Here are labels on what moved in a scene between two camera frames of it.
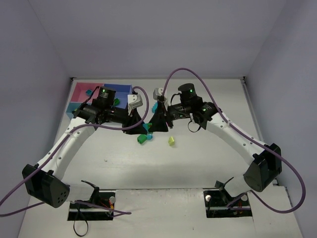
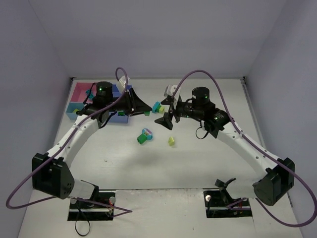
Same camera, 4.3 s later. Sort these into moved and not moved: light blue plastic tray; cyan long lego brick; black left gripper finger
Moved: black left gripper finger
Not moved: light blue plastic tray; cyan long lego brick
